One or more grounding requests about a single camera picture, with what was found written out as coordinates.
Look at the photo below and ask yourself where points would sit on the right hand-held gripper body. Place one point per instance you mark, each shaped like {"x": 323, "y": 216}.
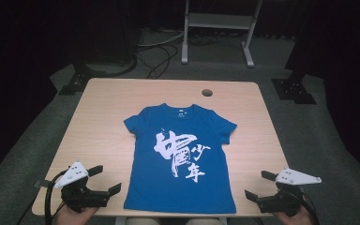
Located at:
{"x": 281, "y": 198}

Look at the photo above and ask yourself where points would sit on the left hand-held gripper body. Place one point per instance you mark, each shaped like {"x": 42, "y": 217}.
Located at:
{"x": 81, "y": 195}

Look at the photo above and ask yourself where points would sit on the blue printed t-shirt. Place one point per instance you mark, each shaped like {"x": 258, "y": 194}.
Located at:
{"x": 156, "y": 187}

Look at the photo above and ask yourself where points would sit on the person's right hand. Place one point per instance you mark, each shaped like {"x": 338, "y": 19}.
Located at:
{"x": 290, "y": 220}

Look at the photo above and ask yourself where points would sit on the person's left hand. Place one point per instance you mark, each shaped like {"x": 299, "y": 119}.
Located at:
{"x": 75, "y": 218}

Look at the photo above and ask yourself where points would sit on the white table leg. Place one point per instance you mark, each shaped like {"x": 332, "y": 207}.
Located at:
{"x": 223, "y": 221}
{"x": 120, "y": 221}

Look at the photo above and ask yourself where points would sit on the black tape strip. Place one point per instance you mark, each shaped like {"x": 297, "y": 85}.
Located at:
{"x": 40, "y": 183}

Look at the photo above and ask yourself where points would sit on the black stand base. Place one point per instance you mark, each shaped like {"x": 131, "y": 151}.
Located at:
{"x": 78, "y": 82}
{"x": 291, "y": 90}

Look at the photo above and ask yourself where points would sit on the white metal stand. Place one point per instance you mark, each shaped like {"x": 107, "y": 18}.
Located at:
{"x": 218, "y": 20}

